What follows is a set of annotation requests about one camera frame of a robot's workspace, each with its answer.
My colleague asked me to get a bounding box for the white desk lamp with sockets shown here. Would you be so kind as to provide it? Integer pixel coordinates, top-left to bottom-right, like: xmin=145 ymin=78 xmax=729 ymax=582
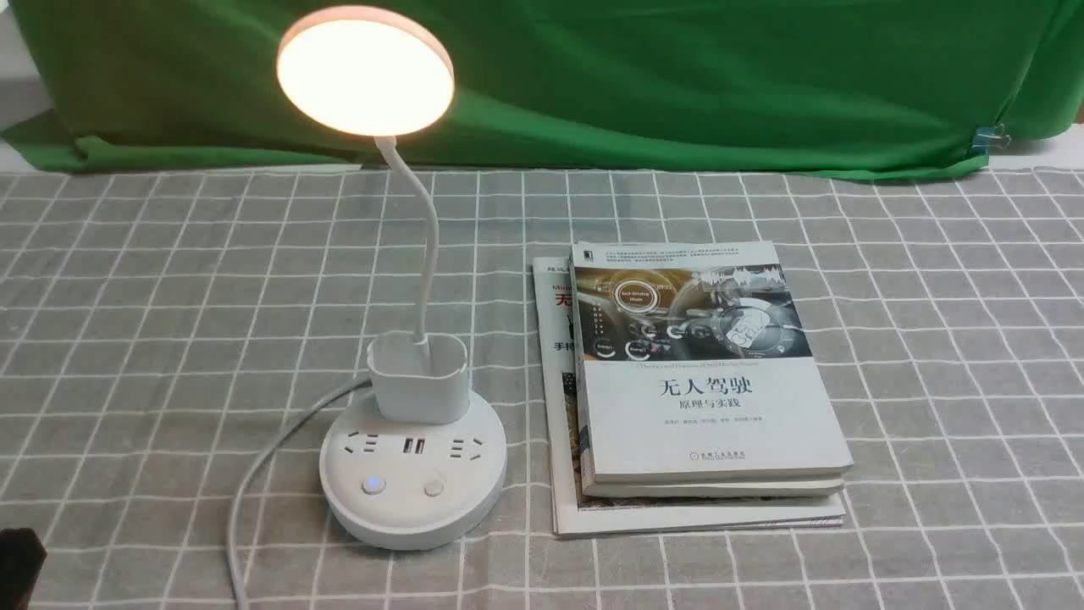
xmin=276 ymin=5 xmax=507 ymax=551

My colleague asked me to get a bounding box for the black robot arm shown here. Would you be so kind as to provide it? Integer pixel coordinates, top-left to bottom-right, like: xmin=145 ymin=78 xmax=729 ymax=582
xmin=1 ymin=528 xmax=47 ymax=609

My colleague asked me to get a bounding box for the white self-driving book top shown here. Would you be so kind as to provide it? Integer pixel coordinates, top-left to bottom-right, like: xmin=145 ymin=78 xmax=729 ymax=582
xmin=569 ymin=241 xmax=854 ymax=485

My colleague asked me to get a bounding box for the bottom thin white magazine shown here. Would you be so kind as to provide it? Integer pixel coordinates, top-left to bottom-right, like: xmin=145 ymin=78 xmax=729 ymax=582
xmin=532 ymin=258 xmax=846 ymax=536

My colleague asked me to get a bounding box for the green backdrop cloth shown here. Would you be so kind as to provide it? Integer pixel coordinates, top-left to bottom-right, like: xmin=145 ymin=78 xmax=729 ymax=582
xmin=3 ymin=1 xmax=1083 ymax=180

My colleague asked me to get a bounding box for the grey checkered tablecloth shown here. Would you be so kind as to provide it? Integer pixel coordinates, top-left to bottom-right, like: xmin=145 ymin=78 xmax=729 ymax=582
xmin=1 ymin=169 xmax=1083 ymax=609

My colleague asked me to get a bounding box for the blue binder clip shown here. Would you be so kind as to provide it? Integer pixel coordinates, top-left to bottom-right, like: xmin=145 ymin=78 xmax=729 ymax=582
xmin=969 ymin=124 xmax=1014 ymax=156

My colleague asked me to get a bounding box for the white lamp power cable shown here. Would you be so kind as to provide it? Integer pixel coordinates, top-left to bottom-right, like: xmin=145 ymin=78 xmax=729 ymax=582
xmin=225 ymin=378 xmax=373 ymax=610

